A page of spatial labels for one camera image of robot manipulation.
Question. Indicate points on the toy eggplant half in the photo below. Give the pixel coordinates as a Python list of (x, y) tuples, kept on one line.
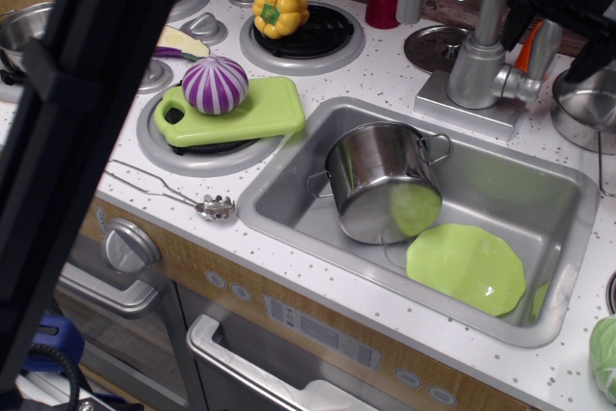
[(174, 43)]

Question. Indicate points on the steel pot right side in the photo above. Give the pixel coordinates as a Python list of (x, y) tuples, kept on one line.
[(584, 113)]

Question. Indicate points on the silver oven dial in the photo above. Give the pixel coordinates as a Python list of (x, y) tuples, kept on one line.
[(126, 248)]

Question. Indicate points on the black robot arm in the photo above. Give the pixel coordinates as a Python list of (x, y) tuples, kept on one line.
[(71, 120)]

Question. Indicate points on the front right stove burner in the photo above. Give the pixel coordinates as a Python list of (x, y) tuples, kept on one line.
[(155, 148)]

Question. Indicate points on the silver sink basin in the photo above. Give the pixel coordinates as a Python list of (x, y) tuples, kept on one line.
[(544, 211)]

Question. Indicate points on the steel pot lid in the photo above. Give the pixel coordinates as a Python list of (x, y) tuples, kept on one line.
[(435, 47)]

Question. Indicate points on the green cutting board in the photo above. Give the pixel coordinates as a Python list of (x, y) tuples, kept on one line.
[(271, 108)]

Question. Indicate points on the red plastic cup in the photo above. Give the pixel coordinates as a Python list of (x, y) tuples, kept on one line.
[(382, 14)]

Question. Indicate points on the grey stove knob left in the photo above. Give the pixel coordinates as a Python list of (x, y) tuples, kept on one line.
[(157, 76)]

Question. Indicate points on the silver faucet lever handle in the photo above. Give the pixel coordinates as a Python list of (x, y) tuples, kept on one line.
[(529, 64)]

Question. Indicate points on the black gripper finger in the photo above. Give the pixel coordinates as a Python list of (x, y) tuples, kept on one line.
[(519, 17), (597, 52)]

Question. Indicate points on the metal wire spoon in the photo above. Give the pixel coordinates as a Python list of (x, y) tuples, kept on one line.
[(210, 208)]

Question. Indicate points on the green toy cabbage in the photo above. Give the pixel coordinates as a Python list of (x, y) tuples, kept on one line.
[(602, 356)]

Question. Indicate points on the blue clamp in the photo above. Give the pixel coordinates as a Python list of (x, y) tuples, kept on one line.
[(59, 334)]

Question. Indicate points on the silver dishwasher door handle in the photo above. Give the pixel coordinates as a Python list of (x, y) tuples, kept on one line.
[(317, 395)]

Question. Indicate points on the steel pot in sink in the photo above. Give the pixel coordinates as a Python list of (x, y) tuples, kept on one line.
[(379, 178)]

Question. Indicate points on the yellow toy bell pepper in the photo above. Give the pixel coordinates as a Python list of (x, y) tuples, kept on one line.
[(278, 19)]

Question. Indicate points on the silver toy faucet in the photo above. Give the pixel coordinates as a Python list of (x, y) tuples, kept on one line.
[(479, 93)]

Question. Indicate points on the grey stove knob middle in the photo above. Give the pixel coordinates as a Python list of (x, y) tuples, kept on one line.
[(206, 28)]

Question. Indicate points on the metal wire rack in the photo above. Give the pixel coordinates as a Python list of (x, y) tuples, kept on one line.
[(601, 185)]

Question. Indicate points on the orange toy carrot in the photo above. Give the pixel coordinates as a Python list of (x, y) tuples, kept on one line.
[(523, 58)]

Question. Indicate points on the steel saucepan left burner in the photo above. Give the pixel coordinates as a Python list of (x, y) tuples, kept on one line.
[(17, 29)]

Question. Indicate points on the purple striped toy onion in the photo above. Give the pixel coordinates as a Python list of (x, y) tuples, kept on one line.
[(215, 86)]

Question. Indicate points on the back right stove burner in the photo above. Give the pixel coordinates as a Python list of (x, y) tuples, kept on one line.
[(331, 39)]

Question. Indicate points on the green plastic plate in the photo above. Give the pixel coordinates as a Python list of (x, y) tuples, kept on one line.
[(470, 265)]

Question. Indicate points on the silver oven door handle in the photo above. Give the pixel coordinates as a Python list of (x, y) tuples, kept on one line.
[(131, 296)]

